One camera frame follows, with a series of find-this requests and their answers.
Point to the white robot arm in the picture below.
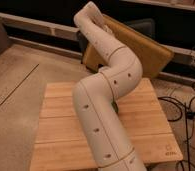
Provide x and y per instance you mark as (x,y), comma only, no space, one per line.
(93,96)

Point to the green ceramic cup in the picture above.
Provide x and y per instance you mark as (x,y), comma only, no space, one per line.
(115,106)

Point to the yellow cushion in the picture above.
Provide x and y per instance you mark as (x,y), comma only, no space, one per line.
(147,53)

